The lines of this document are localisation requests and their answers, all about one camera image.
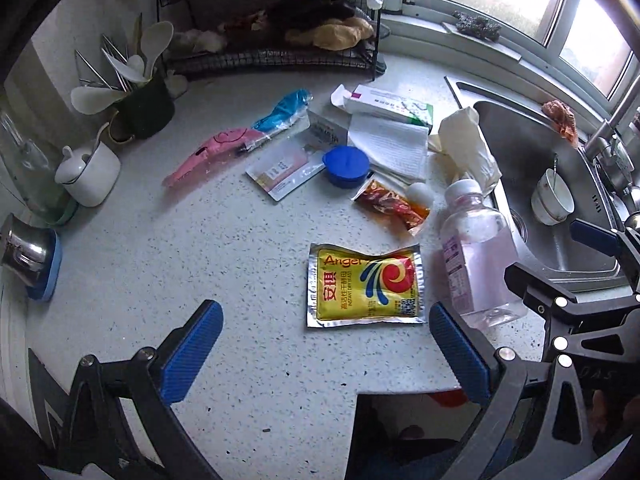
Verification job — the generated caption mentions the red plastic bin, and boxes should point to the red plastic bin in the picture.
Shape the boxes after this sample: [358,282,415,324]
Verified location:
[425,389,468,408]

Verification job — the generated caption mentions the steel wool scrubber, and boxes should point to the steel wool scrubber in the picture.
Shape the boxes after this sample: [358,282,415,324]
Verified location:
[452,10,502,41]

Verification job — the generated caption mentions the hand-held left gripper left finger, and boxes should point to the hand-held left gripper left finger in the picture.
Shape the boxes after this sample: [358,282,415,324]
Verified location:
[42,299,224,480]

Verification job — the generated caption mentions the metal faucet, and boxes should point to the metal faucet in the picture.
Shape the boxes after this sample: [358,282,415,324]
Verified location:
[582,67,640,171]

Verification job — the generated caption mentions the metal cup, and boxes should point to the metal cup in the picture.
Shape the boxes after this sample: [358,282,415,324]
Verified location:
[0,214,53,286]

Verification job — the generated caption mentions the window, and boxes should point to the window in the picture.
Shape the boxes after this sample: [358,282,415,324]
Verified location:
[415,0,640,106]

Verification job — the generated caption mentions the white rice paddle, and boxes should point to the white rice paddle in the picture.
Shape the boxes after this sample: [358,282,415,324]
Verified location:
[137,21,175,81]
[70,85,123,116]

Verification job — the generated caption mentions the blue plastic wrapper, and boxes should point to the blue plastic wrapper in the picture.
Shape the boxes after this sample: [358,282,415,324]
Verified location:
[251,89,313,136]

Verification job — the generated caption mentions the glass jar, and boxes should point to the glass jar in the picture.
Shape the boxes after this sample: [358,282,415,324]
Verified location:
[0,110,78,226]

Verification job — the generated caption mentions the yellow cloth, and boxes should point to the yellow cloth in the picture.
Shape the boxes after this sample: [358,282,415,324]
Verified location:
[285,16,376,51]

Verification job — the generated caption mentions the dark green utensil holder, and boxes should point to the dark green utensil holder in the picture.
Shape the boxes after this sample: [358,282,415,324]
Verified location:
[114,75,176,141]

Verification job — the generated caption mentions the black wire rack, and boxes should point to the black wire rack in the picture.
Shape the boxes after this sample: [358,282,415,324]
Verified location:
[157,0,386,81]

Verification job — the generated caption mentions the red sauce packet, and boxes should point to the red sauce packet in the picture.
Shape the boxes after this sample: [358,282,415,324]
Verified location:
[350,177,432,237]

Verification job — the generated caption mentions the yellow foil packet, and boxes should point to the yellow foil packet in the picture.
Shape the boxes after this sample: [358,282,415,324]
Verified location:
[306,242,427,328]

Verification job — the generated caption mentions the paper leaflet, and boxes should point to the paper leaflet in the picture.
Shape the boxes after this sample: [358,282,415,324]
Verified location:
[347,114,431,183]

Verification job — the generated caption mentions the long white medicine box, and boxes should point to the long white medicine box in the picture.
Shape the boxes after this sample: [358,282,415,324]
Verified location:
[330,84,435,128]

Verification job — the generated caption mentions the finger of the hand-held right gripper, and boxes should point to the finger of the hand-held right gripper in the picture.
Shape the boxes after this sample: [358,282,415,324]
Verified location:
[504,261,640,361]
[569,212,640,301]

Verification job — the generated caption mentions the yellow-green cup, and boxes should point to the yellow-green cup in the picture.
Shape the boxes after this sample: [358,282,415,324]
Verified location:
[107,110,136,143]

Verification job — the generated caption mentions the bundle of metal chopsticks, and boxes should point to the bundle of metal chopsticks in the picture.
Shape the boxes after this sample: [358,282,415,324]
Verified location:
[75,34,133,92]

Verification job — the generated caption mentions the metal spoon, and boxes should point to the metal spoon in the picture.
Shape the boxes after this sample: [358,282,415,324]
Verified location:
[547,154,563,196]

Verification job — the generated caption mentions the white sachet with pink label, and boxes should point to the white sachet with pink label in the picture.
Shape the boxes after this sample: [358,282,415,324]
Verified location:
[245,137,328,202]

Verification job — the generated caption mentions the person's right hand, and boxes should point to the person's right hand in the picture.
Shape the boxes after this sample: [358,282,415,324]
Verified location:
[590,389,640,456]

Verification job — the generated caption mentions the blue round lid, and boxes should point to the blue round lid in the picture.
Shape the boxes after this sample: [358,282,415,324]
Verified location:
[321,146,373,189]

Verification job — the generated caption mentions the dark cloth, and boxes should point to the dark cloth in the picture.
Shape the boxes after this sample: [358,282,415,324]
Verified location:
[265,0,358,36]

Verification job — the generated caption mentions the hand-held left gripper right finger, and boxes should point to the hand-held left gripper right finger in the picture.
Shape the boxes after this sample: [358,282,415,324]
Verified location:
[429,301,601,480]

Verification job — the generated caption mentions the stainless steel sink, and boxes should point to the stainless steel sink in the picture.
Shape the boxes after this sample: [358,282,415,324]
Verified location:
[445,76,640,293]

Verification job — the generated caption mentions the clear plastic bottle pink liquid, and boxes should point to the clear plastic bottle pink liquid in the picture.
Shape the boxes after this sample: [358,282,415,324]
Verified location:
[440,178,528,331]

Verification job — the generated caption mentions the pink packet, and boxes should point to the pink packet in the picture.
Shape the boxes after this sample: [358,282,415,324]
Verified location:
[164,127,271,188]

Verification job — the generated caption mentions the white ceramic bowl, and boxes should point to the white ceramic bowl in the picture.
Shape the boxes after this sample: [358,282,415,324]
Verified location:
[531,167,576,226]

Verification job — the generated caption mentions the white egg-shaped object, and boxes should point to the white egg-shaped object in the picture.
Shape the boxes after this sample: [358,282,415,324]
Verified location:
[407,182,433,206]

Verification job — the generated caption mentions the orange cloth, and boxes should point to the orange cloth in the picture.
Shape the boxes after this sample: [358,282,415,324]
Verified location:
[542,100,580,147]

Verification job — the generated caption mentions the white condiment jar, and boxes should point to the white condiment jar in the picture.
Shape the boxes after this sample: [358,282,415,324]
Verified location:
[54,137,122,208]

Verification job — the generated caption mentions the white plastic bag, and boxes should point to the white plastic bag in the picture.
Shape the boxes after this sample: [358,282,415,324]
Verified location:
[427,106,503,196]

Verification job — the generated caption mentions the small white box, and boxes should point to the small white box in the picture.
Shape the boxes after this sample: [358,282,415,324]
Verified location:
[305,110,351,148]

